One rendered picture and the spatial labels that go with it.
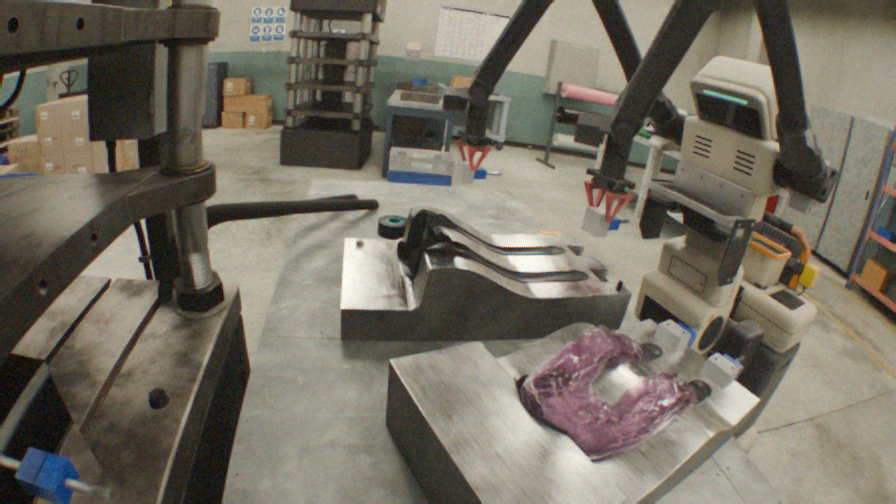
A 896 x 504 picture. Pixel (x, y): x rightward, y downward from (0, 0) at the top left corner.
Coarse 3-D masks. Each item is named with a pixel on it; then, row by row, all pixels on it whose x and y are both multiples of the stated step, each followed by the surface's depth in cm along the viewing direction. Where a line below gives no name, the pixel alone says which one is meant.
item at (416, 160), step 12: (396, 156) 384; (408, 156) 422; (420, 156) 424; (432, 156) 425; (444, 156) 426; (396, 168) 389; (408, 168) 390; (420, 168) 391; (432, 168) 392; (444, 168) 393
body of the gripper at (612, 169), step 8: (608, 152) 86; (608, 160) 85; (616, 160) 84; (624, 160) 84; (600, 168) 88; (608, 168) 85; (616, 168) 85; (624, 168) 85; (600, 176) 87; (608, 176) 86; (616, 176) 85; (616, 184) 83; (624, 184) 84; (632, 184) 85
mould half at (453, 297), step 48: (384, 240) 87; (528, 240) 90; (576, 240) 93; (384, 288) 70; (432, 288) 64; (480, 288) 65; (528, 288) 71; (576, 288) 72; (624, 288) 74; (384, 336) 66; (432, 336) 68; (480, 336) 69; (528, 336) 72
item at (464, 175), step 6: (462, 162) 119; (468, 162) 120; (462, 168) 117; (468, 168) 117; (480, 168) 121; (456, 174) 122; (462, 174) 118; (468, 174) 118; (474, 174) 119; (480, 174) 120; (486, 174) 120; (492, 174) 123; (498, 174) 123; (462, 180) 118; (468, 180) 119
